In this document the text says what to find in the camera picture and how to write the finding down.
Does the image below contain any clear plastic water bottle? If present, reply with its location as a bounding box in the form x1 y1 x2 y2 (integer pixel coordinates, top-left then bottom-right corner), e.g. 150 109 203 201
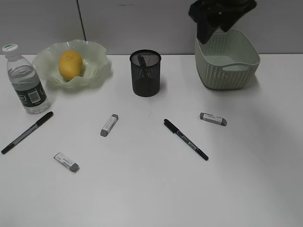
2 44 50 114

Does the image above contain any grey white eraser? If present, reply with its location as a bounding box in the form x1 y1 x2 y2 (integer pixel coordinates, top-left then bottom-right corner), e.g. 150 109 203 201
100 114 118 137
200 113 227 126
54 152 80 173

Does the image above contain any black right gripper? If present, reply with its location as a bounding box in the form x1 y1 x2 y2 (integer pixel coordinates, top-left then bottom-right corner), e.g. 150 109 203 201
188 0 257 44

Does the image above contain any grey white eraser right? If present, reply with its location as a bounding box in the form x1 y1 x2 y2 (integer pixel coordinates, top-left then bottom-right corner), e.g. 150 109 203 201
200 113 227 126

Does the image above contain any black mesh pen holder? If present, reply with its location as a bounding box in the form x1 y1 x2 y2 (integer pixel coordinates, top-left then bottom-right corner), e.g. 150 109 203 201
130 49 161 97

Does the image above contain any pale green wavy plate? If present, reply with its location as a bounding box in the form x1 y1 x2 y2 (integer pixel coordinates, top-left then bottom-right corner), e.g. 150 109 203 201
32 39 112 89

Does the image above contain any black wall cable left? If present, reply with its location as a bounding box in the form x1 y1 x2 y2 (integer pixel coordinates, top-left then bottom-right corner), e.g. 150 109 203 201
76 0 87 41

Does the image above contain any grey white eraser front left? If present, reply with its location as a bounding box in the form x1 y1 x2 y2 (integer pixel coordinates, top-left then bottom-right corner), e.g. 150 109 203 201
54 152 80 173

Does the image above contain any yellow mango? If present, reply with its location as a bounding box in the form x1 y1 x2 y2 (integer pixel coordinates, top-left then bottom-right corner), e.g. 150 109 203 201
59 50 83 81

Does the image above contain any pale green plastic basket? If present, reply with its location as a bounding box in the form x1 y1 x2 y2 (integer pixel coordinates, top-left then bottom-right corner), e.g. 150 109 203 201
195 29 260 90

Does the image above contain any black marker pen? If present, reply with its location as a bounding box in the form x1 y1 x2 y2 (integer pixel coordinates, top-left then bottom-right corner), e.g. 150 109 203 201
137 55 152 79
1 111 53 155
164 119 209 161

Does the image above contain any grey white eraser centre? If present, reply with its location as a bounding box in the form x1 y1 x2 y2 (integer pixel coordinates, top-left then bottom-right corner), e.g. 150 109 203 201
100 114 118 137

